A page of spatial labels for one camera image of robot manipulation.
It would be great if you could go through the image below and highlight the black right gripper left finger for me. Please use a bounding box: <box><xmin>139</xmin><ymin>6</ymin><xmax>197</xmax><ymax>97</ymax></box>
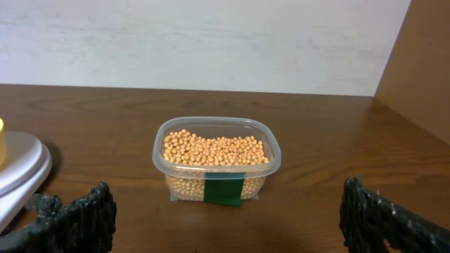
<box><xmin>1</xmin><ymin>182</ymin><xmax>117</xmax><ymax>253</ymax></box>

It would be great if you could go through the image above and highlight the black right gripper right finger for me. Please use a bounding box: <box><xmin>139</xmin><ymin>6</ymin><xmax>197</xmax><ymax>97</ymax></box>
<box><xmin>339</xmin><ymin>176</ymin><xmax>449</xmax><ymax>253</ymax></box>

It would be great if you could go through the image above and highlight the pale yellow bowl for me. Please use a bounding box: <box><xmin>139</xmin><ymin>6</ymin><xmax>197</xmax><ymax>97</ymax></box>
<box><xmin>0</xmin><ymin>119</ymin><xmax>7</xmax><ymax>165</ymax></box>

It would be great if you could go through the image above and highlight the white digital kitchen scale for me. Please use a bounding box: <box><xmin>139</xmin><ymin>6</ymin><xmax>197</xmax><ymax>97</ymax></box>
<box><xmin>1</xmin><ymin>131</ymin><xmax>52</xmax><ymax>231</ymax></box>

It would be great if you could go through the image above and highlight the soybeans pile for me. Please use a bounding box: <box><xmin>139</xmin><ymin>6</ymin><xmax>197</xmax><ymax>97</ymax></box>
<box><xmin>163</xmin><ymin>129</ymin><xmax>269</xmax><ymax>202</ymax></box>

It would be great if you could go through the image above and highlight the clear plastic container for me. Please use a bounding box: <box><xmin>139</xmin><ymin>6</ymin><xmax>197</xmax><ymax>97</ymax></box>
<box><xmin>152</xmin><ymin>117</ymin><xmax>281</xmax><ymax>207</ymax></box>

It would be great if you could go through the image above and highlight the green tape label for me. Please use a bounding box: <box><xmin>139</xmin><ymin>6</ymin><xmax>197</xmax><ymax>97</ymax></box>
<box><xmin>204</xmin><ymin>172</ymin><xmax>245</xmax><ymax>207</ymax></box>

